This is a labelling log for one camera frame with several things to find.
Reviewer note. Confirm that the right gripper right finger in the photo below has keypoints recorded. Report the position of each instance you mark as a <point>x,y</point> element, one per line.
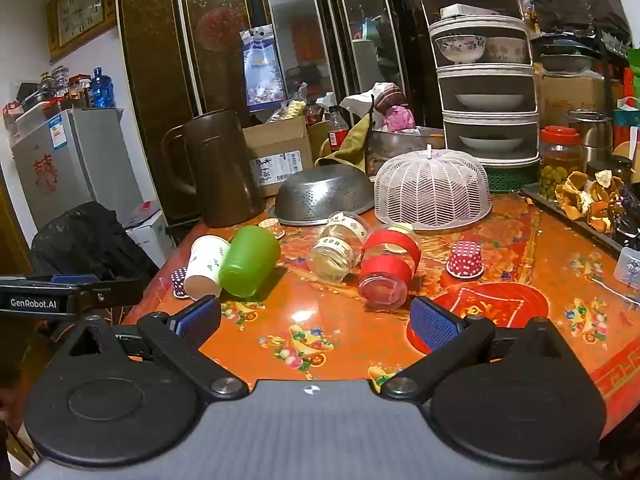
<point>452,343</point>

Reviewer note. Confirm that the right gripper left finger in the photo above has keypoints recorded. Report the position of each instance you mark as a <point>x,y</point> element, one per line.
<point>176,340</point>

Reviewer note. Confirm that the clear glass jar cream label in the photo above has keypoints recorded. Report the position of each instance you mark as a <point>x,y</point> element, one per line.
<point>338,249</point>

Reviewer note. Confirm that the white paper cup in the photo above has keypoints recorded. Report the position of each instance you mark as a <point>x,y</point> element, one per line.
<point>202,272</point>

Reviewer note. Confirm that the green plastic cup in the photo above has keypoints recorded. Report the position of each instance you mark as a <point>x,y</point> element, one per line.
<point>252,255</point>

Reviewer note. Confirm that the purple polka dot cupcake liner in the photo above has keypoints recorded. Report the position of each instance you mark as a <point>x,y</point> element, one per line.
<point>177,279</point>

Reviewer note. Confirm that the black bag on chair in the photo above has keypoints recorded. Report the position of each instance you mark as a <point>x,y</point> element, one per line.
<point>88,239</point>

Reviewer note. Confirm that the red polka dot cupcake liner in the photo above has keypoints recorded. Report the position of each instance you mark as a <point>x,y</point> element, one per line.
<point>465,260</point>

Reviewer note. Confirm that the red labelled glass jar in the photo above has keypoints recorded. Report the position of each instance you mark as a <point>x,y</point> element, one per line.
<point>390,257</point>

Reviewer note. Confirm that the silver refrigerator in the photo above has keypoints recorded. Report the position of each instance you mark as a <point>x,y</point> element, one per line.
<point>74,157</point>

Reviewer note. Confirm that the white mesh food cover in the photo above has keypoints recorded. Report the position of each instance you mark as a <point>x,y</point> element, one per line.
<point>432,190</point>

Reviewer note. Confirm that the brown plastic pitcher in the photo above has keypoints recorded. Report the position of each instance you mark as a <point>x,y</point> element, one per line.
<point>219,163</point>

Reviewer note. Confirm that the steel colander bowl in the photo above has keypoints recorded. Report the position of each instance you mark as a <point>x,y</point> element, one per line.
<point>310,197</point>

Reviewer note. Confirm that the tray of dried peels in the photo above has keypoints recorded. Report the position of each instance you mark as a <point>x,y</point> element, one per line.
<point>603,207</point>

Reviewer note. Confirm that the blue water bottle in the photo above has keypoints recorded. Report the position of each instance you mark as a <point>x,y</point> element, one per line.
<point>101,90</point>

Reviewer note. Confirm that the cardboard box with label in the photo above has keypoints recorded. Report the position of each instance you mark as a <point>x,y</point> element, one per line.
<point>277,151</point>

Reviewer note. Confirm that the red lid pickle jar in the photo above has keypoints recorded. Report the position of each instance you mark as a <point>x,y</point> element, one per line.
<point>560,155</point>

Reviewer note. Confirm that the cola bottle red label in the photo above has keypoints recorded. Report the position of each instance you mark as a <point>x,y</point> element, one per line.
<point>338,128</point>

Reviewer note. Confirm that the white tiered dish rack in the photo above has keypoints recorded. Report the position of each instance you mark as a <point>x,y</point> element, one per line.
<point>486,79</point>

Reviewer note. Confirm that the steel pot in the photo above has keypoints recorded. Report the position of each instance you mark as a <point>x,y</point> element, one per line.
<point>595,130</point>

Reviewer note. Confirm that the dark wooden cabinet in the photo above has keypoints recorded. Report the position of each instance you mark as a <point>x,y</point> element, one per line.
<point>186,58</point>

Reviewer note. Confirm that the wooden wall clock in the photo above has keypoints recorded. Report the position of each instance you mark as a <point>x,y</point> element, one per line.
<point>73,23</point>

